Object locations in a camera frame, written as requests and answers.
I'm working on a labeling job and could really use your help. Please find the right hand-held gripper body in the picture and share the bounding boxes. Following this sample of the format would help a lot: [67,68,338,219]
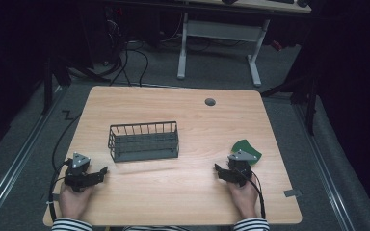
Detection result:
[224,149,258,188]

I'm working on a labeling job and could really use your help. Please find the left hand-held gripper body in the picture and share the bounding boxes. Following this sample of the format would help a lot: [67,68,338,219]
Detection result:
[64,152,98,193]

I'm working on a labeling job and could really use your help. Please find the person's left hand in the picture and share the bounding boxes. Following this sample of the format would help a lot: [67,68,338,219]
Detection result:
[58,183,94,221]

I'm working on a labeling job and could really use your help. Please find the person's right hand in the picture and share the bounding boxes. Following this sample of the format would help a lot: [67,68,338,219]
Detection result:
[226,177,260,220]

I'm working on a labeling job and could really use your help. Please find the green flat cloth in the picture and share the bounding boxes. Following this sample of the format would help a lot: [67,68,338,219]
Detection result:
[230,139,263,167]

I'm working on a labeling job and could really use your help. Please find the grey tape strip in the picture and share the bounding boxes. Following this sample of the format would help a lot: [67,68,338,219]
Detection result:
[282,189,304,198]

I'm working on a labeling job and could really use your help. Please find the black metal stand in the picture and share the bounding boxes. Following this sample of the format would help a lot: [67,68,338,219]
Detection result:
[40,56,73,116]
[259,57,323,137]

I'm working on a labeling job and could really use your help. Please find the white-legged wooden desk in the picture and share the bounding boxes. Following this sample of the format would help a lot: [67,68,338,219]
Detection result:
[176,0,313,88]

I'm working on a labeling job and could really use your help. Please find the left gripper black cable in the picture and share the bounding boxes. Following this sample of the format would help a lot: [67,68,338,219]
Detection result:
[46,111,83,223]

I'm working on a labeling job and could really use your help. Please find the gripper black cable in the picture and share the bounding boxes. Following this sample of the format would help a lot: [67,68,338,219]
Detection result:
[46,111,83,223]
[239,168,267,220]

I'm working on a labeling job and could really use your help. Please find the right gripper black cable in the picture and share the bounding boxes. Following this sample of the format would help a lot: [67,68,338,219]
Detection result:
[239,168,267,220]

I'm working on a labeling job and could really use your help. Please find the dark grey wire basket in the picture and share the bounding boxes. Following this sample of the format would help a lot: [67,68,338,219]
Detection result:
[107,120,180,164]

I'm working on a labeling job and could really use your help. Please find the metal floor rail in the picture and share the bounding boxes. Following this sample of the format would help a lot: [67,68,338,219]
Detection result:
[0,84,66,222]
[293,103,357,231]

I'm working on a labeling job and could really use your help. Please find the black floor cables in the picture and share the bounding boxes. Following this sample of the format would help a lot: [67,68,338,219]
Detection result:
[104,6,150,88]

